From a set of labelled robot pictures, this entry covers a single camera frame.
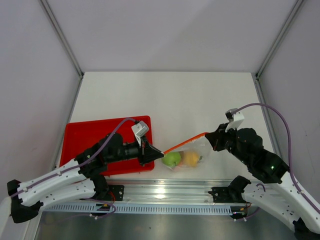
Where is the green apple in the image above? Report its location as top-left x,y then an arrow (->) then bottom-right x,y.
161,152 -> 182,168

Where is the orange peach with leaf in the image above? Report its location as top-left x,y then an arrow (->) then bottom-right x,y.
181,151 -> 200,168

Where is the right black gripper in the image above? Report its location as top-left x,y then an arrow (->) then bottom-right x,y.
205,122 -> 250,165

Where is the aluminium frame post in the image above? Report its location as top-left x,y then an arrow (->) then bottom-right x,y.
38,0 -> 84,78
255,0 -> 307,81

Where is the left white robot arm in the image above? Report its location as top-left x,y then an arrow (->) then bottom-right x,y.
7,133 -> 164,224

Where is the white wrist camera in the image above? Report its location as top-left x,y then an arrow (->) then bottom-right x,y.
131,120 -> 150,146
225,108 -> 245,133

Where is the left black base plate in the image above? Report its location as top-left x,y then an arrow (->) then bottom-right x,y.
104,184 -> 125,202

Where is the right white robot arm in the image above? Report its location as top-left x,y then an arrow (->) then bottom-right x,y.
204,123 -> 320,240

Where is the clear zip bag orange zipper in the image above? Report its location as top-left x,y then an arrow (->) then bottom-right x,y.
161,132 -> 212,171

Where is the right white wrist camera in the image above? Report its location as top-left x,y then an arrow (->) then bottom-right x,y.
225,108 -> 245,133

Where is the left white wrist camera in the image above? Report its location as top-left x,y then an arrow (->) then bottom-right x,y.
131,120 -> 150,146

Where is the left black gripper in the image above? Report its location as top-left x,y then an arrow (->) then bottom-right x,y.
106,134 -> 164,167

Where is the right aluminium frame post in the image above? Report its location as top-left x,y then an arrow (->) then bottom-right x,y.
255,0 -> 307,81

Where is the red plastic tray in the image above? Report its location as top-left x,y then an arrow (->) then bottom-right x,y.
59,118 -> 155,177

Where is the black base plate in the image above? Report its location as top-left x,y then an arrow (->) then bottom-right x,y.
207,186 -> 254,204
104,184 -> 125,202

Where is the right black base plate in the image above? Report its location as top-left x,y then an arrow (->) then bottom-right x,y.
207,186 -> 254,204

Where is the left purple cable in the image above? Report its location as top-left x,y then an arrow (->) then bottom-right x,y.
9,117 -> 141,216

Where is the white slotted cable duct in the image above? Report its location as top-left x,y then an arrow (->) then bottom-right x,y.
45,202 -> 233,216

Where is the left aluminium frame post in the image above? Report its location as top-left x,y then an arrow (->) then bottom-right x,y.
38,0 -> 84,78

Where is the aluminium front rail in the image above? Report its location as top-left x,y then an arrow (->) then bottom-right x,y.
33,179 -> 307,206

